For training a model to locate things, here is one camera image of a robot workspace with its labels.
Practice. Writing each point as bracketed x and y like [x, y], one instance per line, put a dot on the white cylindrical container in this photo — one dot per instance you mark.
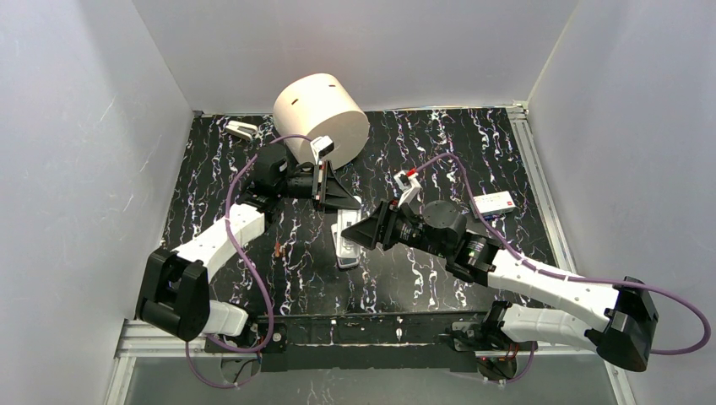
[318, 105]

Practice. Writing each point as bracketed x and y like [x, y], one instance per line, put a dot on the aluminium frame rail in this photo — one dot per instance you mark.
[522, 132]

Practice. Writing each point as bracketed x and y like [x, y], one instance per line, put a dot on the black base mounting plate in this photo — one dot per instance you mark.
[446, 340]

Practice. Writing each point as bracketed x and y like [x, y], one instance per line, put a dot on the white battery box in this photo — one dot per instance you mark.
[494, 204]

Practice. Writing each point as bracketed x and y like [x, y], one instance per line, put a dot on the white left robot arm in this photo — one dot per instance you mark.
[174, 294]

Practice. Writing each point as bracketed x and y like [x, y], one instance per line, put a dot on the small grey remote control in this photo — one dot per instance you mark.
[347, 252]

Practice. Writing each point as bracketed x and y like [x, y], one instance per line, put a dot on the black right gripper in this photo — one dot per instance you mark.
[383, 226]

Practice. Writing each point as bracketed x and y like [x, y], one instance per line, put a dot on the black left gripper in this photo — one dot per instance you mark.
[319, 186]

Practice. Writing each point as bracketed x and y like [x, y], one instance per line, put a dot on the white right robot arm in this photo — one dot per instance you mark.
[616, 321]

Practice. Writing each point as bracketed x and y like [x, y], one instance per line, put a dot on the white remote control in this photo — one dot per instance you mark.
[348, 217]

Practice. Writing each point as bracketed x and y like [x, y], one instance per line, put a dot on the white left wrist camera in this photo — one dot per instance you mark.
[320, 147]

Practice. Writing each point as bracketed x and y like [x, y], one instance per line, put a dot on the white stapler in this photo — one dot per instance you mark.
[241, 129]

